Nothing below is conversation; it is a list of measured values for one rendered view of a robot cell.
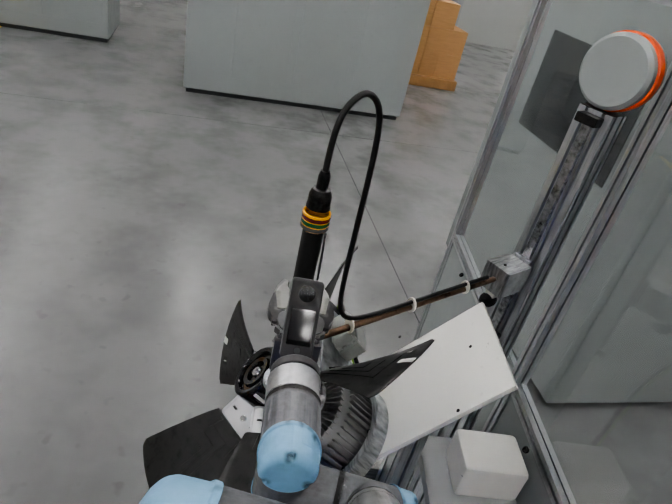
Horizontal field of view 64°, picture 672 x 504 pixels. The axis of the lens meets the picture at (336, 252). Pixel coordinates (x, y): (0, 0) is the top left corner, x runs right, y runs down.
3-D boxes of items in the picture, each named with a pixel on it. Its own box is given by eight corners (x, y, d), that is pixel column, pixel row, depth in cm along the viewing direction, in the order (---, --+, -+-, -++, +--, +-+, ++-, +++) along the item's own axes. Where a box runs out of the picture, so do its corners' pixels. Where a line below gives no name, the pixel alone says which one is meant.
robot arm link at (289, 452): (250, 496, 65) (257, 451, 61) (260, 422, 75) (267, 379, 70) (314, 502, 66) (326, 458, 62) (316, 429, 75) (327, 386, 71)
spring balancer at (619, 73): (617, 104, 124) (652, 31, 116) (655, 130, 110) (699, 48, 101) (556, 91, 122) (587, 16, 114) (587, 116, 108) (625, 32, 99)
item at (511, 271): (502, 276, 139) (514, 248, 135) (523, 292, 135) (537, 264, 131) (476, 285, 133) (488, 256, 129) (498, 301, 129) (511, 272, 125)
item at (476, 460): (498, 450, 154) (512, 424, 148) (515, 503, 140) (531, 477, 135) (441, 443, 152) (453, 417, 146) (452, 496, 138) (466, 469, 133)
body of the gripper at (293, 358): (270, 343, 89) (263, 400, 78) (278, 302, 84) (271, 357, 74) (316, 349, 90) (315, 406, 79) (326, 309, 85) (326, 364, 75)
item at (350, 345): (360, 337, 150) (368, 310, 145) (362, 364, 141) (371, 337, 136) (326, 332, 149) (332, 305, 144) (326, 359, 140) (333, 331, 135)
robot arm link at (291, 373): (268, 379, 70) (330, 387, 71) (271, 354, 74) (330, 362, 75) (261, 418, 74) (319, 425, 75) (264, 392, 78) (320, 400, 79)
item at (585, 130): (485, 328, 149) (584, 110, 116) (499, 340, 146) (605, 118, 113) (478, 331, 147) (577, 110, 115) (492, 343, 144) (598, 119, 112)
